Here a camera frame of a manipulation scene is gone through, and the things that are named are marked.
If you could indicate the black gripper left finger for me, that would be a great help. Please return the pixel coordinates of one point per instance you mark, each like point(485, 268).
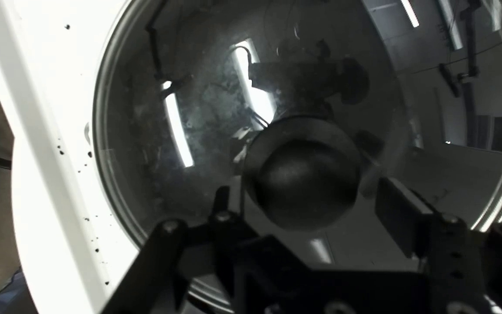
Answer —
point(177, 264)

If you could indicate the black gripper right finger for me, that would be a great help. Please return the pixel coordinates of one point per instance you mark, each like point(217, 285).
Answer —
point(449, 256)

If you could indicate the glass pot lid black knob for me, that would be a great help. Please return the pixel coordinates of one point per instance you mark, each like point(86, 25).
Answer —
point(301, 109)

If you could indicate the white plastic tray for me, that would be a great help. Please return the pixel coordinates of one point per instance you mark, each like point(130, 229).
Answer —
point(51, 55)

